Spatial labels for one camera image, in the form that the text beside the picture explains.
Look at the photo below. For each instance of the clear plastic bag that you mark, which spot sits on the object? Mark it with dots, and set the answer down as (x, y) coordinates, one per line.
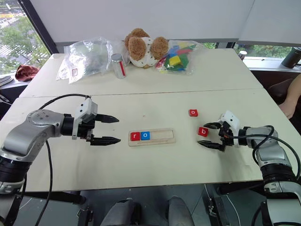
(85, 58)

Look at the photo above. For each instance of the bag of coloured blocks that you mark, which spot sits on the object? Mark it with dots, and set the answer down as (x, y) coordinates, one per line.
(176, 58)

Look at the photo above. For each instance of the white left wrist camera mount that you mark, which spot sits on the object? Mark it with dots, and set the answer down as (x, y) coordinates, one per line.
(85, 110)

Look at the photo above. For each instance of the grey rounded right leg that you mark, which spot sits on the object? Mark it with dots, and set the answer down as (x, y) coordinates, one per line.
(179, 212)

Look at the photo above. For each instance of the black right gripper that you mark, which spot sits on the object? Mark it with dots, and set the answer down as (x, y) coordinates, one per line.
(224, 135)

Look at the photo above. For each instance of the red letter b block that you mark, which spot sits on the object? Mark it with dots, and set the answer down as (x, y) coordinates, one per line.
(203, 131)

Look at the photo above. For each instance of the dark brown chair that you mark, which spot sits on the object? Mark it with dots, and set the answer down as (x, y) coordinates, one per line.
(281, 90)

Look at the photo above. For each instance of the grey rounded left leg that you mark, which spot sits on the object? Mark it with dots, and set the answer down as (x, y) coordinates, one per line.
(121, 213)

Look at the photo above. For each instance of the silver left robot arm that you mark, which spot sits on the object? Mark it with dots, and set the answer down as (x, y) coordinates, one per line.
(35, 131)

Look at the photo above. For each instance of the clear jar with red label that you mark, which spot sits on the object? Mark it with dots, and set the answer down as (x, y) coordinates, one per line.
(118, 66)

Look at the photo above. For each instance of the red letter o block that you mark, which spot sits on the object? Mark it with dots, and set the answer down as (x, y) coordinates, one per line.
(193, 112)

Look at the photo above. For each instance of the wooden letter tray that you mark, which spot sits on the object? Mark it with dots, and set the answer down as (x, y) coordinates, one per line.
(152, 137)

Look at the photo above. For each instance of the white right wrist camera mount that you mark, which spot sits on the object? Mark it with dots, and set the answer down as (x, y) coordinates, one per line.
(230, 119)

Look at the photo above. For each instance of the brown teddy bear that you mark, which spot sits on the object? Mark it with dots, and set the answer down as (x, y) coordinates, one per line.
(145, 48)

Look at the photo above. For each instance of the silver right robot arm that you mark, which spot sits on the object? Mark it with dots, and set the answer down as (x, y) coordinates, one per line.
(270, 153)

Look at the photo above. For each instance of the dark red cloth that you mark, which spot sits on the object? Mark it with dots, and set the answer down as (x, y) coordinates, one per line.
(25, 71)

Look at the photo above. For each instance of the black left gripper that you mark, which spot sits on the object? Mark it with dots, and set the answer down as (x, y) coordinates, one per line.
(85, 131)

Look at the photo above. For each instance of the red letter r block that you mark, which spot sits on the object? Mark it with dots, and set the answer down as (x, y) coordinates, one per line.
(135, 135)

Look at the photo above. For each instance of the grey rounded leg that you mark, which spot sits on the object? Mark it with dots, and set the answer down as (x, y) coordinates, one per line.
(121, 213)
(179, 212)

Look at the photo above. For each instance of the blue letter o block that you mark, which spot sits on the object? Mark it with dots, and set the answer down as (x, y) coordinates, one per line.
(145, 135)

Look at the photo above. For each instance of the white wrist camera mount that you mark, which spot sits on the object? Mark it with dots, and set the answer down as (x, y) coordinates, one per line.
(230, 119)
(85, 110)

